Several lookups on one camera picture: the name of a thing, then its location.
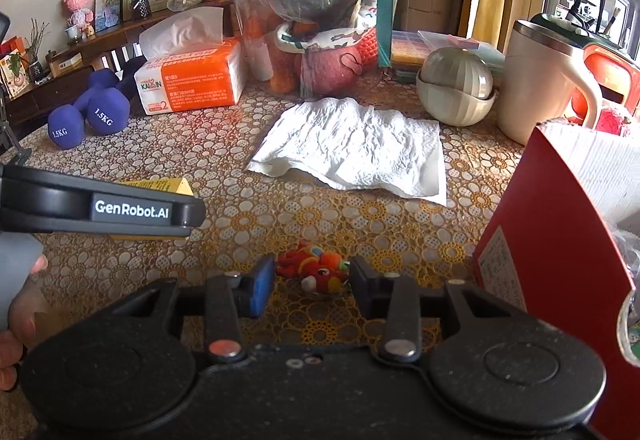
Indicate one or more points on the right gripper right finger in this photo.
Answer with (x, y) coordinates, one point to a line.
(395, 300)

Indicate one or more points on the orange green storage case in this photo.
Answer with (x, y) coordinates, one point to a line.
(612, 68)

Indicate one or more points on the pink plush doll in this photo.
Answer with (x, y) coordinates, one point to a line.
(81, 18)

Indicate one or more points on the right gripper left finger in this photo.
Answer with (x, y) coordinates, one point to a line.
(228, 299)

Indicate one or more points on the person's left hand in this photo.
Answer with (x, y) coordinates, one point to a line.
(22, 331)

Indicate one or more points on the clear plastic bag of items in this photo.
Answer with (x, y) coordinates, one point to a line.
(307, 49)

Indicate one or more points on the blue dumbbell front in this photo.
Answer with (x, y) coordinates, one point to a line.
(105, 110)

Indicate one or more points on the pink fuzzy ball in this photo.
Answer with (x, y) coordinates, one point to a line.
(617, 121)

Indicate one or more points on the orange tissue pack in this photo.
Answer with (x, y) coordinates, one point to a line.
(190, 64)

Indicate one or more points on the red cardboard box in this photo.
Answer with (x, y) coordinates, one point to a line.
(549, 249)

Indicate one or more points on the white wifi router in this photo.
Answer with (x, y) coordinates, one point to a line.
(116, 58)

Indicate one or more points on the round cream ribbed container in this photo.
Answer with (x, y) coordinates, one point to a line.
(455, 87)

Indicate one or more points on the cream steel mug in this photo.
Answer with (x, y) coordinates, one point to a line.
(541, 71)

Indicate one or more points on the wooden tv console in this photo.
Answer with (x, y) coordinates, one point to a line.
(70, 70)

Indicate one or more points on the white crumpled cloth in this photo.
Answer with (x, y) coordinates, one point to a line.
(352, 147)

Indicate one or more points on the orange knitted toy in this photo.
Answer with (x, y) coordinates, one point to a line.
(317, 270)

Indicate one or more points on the colourful plastic organizer box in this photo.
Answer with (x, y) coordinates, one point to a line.
(410, 49)

